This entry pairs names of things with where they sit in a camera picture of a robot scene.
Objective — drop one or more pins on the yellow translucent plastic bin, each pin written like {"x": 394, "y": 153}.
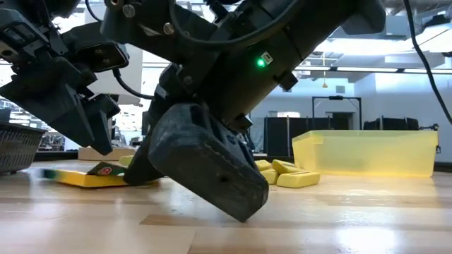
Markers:
{"x": 370, "y": 155}

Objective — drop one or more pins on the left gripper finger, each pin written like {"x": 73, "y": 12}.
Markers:
{"x": 101, "y": 123}
{"x": 53, "y": 95}

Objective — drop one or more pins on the black plastic mesh basket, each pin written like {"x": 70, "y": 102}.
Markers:
{"x": 17, "y": 148}

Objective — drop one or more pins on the yellow rectangular eraser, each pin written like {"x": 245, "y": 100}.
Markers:
{"x": 286, "y": 166}
{"x": 296, "y": 180}
{"x": 263, "y": 165}
{"x": 270, "y": 176}

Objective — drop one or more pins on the yellow green crayon box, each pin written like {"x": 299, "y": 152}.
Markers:
{"x": 88, "y": 180}

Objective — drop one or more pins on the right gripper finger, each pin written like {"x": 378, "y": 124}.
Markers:
{"x": 141, "y": 169}
{"x": 208, "y": 162}

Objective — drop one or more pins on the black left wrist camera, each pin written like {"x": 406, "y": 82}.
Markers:
{"x": 102, "y": 56}

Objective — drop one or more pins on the grey wall vent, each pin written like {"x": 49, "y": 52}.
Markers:
{"x": 340, "y": 89}

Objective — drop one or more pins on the black metal stand frame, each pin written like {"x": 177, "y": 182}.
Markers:
{"x": 335, "y": 97}

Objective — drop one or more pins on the long ceiling light strip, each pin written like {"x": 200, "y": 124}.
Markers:
{"x": 367, "y": 69}

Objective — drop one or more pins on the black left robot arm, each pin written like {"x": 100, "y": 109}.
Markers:
{"x": 35, "y": 5}

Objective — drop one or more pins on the thin black bracket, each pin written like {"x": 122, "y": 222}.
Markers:
{"x": 435, "y": 126}

